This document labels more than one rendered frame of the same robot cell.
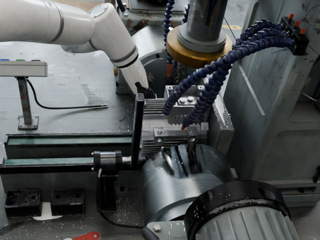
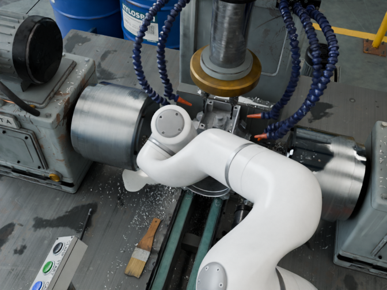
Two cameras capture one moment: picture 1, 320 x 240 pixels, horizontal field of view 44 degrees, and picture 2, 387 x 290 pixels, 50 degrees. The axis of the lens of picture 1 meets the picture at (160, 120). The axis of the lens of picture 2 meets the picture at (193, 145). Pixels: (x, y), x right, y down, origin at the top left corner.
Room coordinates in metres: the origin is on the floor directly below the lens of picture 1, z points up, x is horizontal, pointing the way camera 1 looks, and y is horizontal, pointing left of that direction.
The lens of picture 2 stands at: (0.62, 0.69, 2.01)
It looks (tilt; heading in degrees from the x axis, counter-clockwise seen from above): 51 degrees down; 297
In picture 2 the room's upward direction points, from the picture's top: 3 degrees clockwise
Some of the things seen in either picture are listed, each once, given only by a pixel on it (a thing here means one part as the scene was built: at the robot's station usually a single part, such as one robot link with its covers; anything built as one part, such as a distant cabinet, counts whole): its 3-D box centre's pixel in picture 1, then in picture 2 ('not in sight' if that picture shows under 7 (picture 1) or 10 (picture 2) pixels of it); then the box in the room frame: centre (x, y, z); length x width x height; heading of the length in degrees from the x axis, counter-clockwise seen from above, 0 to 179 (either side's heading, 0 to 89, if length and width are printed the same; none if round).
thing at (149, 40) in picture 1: (157, 58); (103, 122); (1.26, 0.05, 1.04); 0.37 x 0.25 x 0.25; 13
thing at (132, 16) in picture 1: (148, 37); (38, 116); (1.50, 0.10, 0.99); 0.35 x 0.31 x 0.37; 13
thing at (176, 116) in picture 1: (185, 105); (218, 125); (0.92, -0.07, 1.11); 0.12 x 0.11 x 0.07; 104
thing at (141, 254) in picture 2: not in sight; (144, 245); (0.99, 0.24, 0.80); 0.21 x 0.05 x 0.01; 100
